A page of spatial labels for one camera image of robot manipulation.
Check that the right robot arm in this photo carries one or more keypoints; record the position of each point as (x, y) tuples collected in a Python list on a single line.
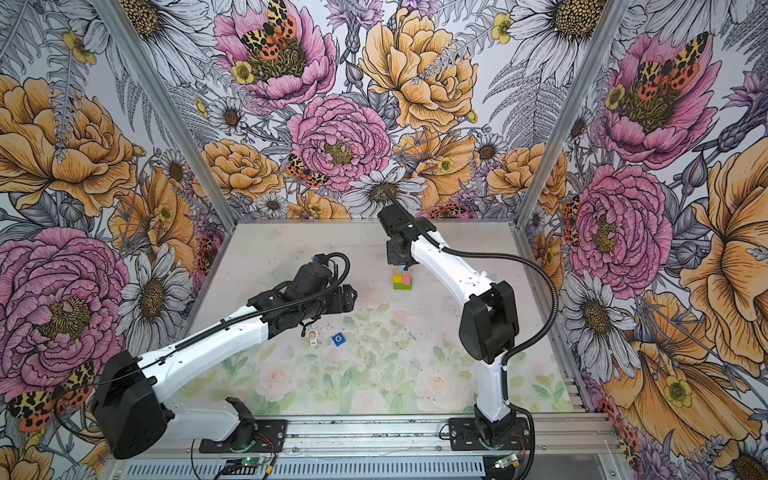
[(488, 324)]

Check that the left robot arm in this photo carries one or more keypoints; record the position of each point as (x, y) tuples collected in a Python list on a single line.
[(133, 401)]

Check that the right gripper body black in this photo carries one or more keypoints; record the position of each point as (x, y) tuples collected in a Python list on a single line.
[(402, 258)]

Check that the blue letter G cube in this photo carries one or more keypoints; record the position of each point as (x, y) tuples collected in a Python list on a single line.
[(339, 339)]

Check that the aluminium corner post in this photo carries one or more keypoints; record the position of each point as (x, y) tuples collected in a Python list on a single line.
[(119, 26), (600, 45)]

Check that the left aluminium corner post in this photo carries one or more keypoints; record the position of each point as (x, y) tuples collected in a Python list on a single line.
[(119, 26)]

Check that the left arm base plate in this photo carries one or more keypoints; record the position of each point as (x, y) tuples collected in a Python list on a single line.
[(267, 435)]

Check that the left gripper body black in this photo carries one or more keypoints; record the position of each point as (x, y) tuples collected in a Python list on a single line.
[(337, 302)]

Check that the white vented cable duct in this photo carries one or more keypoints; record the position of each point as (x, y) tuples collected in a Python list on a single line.
[(461, 467)]

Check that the aluminium front rail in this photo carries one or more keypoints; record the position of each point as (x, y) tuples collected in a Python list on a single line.
[(575, 433)]

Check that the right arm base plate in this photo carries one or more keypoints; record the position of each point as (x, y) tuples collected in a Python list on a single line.
[(513, 432)]

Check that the right aluminium corner post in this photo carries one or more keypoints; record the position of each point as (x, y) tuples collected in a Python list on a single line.
[(600, 45)]

